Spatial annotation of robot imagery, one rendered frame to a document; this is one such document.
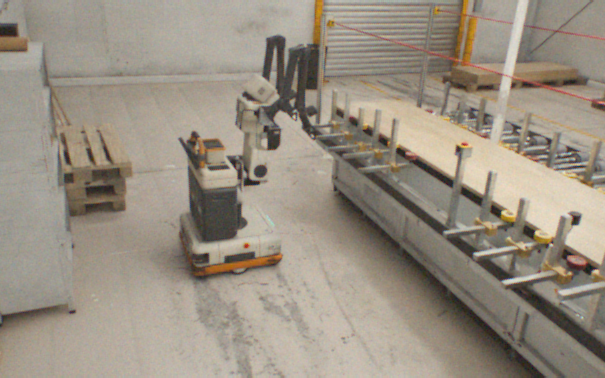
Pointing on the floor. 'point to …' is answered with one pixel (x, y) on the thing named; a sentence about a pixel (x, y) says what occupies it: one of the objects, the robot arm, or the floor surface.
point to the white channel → (508, 70)
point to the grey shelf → (23, 184)
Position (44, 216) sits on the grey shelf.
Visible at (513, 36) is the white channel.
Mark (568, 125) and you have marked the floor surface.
